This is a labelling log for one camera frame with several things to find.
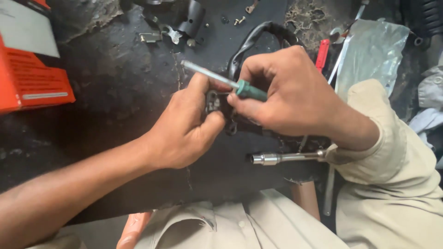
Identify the person's left hand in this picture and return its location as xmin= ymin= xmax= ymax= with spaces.
xmin=145 ymin=72 xmax=232 ymax=170

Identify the person's right hand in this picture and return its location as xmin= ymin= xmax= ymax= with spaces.
xmin=227 ymin=45 xmax=347 ymax=137

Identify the black switch housing part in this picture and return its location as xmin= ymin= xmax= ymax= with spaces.
xmin=205 ymin=90 xmax=239 ymax=136

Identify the green handled screwdriver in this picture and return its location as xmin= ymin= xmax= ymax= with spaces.
xmin=181 ymin=59 xmax=269 ymax=102

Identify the white metal rod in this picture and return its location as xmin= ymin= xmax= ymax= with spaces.
xmin=327 ymin=0 xmax=369 ymax=85

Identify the chrome socket wrench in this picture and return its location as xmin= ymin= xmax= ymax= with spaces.
xmin=250 ymin=149 xmax=327 ymax=166

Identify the clear plastic bag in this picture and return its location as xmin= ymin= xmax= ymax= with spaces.
xmin=334 ymin=18 xmax=410 ymax=101

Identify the silver metal clip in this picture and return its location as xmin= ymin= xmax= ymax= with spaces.
xmin=163 ymin=25 xmax=183 ymax=45

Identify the grey cloth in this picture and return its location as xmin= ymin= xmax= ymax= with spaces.
xmin=408 ymin=52 xmax=443 ymax=170

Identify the black ribbed rubber part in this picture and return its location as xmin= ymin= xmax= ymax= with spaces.
xmin=401 ymin=0 xmax=443 ymax=47

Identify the orange cardboard box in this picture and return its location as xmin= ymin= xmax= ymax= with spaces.
xmin=0 ymin=0 xmax=76 ymax=115

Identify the red handled tool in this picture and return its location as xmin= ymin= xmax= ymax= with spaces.
xmin=315 ymin=39 xmax=331 ymax=74

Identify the black wiring harness cable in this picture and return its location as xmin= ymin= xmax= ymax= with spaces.
xmin=227 ymin=21 xmax=305 ymax=82

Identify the small metal bracket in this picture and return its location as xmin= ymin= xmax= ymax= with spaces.
xmin=139 ymin=32 xmax=162 ymax=43

